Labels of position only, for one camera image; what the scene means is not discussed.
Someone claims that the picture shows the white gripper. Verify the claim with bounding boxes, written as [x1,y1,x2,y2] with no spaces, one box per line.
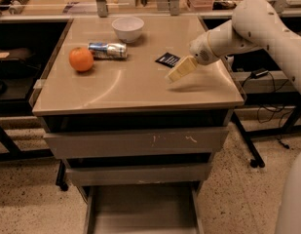
[165,32,219,83]

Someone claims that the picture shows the dark blue rxbar wrapper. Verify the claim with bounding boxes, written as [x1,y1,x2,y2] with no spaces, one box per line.
[156,53,180,68]

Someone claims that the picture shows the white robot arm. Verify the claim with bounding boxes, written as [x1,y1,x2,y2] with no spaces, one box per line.
[166,0,301,234]

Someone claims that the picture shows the top grey drawer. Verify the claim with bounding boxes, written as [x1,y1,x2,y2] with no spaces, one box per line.
[44,127,228,159]

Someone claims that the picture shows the grey drawer cabinet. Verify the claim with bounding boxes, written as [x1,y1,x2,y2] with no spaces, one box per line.
[28,15,247,234]

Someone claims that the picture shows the middle grey drawer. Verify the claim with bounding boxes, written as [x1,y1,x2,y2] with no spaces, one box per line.
[66,163,211,186]

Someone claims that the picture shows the open bottom grey drawer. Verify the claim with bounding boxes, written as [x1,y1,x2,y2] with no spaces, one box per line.
[83,183,205,234]

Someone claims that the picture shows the white ceramic bowl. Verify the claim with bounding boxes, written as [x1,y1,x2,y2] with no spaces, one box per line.
[112,17,144,43]

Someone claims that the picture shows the black power adapter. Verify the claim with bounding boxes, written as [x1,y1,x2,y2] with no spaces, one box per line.
[250,68,269,79]

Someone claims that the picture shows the blue silver drink can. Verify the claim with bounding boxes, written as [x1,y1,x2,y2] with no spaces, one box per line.
[88,42,127,59]

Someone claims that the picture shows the orange fruit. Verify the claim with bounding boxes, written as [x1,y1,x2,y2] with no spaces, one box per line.
[69,47,94,72]

